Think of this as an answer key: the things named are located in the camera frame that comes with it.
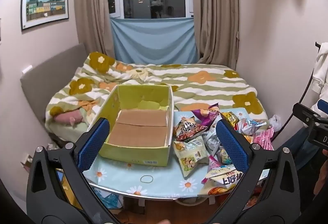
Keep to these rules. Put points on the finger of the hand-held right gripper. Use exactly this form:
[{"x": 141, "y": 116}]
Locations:
[{"x": 303, "y": 112}]

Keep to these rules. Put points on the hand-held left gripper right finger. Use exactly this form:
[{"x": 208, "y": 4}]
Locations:
[{"x": 232, "y": 148}]

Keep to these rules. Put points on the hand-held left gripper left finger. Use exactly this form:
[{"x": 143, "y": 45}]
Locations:
[{"x": 93, "y": 145}]

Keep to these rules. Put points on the pile of snack packets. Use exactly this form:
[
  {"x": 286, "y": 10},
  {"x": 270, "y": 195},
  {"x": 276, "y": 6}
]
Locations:
[{"x": 194, "y": 142}]

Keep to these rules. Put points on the yellow-green cardboard box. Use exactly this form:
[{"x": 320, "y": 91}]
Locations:
[{"x": 139, "y": 126}]

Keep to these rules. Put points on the person's right hand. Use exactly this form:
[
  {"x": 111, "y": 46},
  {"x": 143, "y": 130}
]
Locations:
[{"x": 322, "y": 175}]

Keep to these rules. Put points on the person's blue jeans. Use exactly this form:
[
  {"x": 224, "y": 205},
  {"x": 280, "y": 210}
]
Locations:
[{"x": 294, "y": 147}]

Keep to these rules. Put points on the white plastic bag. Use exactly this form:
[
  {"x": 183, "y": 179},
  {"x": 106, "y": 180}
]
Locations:
[{"x": 274, "y": 122}]

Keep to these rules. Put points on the pink plush toy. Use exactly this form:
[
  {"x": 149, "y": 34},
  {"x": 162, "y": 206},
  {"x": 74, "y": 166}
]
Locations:
[{"x": 67, "y": 118}]

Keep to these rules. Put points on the white garment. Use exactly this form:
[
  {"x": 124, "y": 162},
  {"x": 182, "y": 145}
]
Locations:
[{"x": 322, "y": 70}]

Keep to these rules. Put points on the blue patterned bag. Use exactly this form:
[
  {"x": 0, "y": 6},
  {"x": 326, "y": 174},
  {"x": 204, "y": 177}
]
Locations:
[{"x": 109, "y": 199}]

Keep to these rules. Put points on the floral light blue tablecloth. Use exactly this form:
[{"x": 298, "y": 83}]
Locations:
[{"x": 153, "y": 174}]

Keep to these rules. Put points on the striped flower print blanket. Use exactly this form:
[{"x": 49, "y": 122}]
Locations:
[{"x": 205, "y": 85}]

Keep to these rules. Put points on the grey padded headboard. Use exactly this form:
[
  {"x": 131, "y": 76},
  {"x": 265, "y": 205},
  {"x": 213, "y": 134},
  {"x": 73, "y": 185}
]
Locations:
[{"x": 48, "y": 77}]

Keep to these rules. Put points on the light blue hanging cloth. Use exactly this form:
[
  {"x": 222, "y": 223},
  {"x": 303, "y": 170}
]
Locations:
[{"x": 153, "y": 39}]

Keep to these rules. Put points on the beige curtain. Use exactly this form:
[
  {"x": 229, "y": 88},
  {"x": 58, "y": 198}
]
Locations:
[
  {"x": 91, "y": 6},
  {"x": 217, "y": 13}
]

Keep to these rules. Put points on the framed wall picture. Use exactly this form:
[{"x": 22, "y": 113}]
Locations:
[{"x": 46, "y": 3}]

